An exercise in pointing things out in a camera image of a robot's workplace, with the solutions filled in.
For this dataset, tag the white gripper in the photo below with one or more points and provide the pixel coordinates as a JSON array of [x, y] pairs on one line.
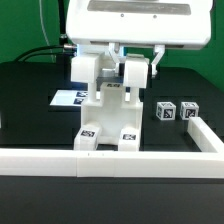
[[176, 24]]

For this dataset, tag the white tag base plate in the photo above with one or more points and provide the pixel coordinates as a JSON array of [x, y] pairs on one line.
[[68, 98]]

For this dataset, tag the white chair seat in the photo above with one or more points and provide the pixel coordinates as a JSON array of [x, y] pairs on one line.
[[112, 111]]

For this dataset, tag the white chair back frame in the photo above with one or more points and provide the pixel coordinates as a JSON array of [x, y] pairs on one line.
[[86, 68]]

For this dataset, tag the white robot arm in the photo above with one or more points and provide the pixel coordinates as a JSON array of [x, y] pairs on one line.
[[80, 50]]

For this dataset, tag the white U-shaped obstacle fence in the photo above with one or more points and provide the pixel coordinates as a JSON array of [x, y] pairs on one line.
[[207, 162]]

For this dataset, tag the white tagged cube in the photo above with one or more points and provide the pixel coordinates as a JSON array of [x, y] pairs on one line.
[[165, 111], [189, 109]]

